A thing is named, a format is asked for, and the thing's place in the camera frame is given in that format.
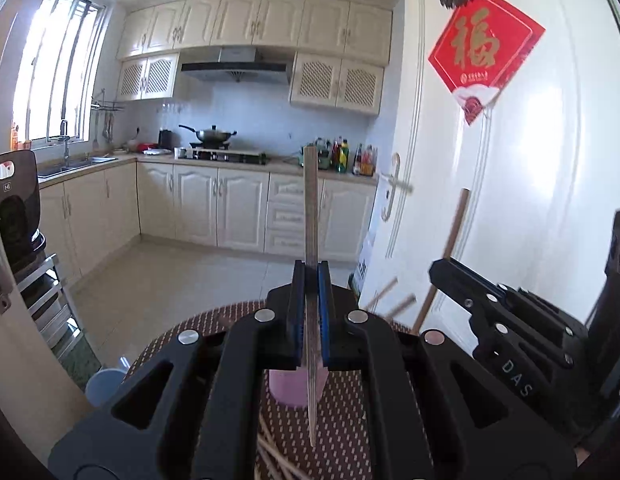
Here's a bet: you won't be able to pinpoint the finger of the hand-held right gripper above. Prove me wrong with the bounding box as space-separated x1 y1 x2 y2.
470 310 586 437
429 257 590 356

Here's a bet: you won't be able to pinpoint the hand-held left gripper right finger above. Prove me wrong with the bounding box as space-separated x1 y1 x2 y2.
319 261 576 480

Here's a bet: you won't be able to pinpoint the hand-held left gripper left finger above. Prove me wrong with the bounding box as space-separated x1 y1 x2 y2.
47 260 307 480

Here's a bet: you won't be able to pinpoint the pink cup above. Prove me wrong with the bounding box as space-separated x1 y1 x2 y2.
269 367 311 408

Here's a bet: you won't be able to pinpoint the light wooden chopstick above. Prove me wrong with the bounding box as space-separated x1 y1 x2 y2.
384 294 417 321
364 277 398 311
303 145 327 448
411 188 470 336

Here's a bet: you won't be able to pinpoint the pile of wooden chopsticks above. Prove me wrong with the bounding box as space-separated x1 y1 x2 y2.
257 412 303 480

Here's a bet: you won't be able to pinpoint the light blue bucket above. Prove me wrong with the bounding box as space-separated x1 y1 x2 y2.
85 368 128 408

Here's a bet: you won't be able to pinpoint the white door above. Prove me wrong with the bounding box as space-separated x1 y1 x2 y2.
360 0 620 331

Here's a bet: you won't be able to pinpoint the cream lower cabinets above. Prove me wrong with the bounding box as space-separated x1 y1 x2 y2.
37 157 378 281

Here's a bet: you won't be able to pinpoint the cream cabinets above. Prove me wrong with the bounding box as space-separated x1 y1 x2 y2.
37 157 378 281
115 0 393 66

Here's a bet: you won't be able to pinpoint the metal shelf rack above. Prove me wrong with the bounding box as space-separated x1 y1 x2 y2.
15 252 91 361

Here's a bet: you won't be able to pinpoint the green electric cooker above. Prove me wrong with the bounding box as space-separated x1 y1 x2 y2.
296 145 333 171

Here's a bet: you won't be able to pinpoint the gas stove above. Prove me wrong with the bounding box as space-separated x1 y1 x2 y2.
190 142 268 165

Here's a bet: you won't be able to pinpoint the red diamond door poster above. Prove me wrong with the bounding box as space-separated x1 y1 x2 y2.
428 0 546 126

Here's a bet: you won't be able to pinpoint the wok with lid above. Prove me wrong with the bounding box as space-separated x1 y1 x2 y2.
178 124 238 144

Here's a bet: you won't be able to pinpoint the wide lattice-door cabinet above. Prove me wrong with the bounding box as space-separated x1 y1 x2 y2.
289 51 384 116

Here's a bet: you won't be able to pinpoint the kitchen sink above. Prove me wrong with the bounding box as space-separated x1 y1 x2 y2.
37 156 118 178

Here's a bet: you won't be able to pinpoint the black kitchen appliance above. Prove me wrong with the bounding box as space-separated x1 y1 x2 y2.
0 150 46 271

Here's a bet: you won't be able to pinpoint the sink faucet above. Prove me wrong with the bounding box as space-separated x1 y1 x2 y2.
57 119 73 166

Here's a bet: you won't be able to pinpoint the range hood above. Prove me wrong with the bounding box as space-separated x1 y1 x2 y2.
180 46 293 85

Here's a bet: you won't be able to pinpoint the small lattice-door cabinet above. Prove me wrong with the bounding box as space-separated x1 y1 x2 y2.
115 52 179 102

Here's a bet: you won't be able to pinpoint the cream upper cabinets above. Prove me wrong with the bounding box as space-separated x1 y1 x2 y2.
115 0 393 66

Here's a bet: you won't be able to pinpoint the kitchen window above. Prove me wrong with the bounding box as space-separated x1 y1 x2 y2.
12 0 107 143

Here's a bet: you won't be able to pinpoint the white door handle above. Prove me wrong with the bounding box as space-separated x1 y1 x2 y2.
380 152 415 222

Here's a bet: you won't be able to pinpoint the wall utensil rack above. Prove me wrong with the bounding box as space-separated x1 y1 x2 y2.
91 89 126 143

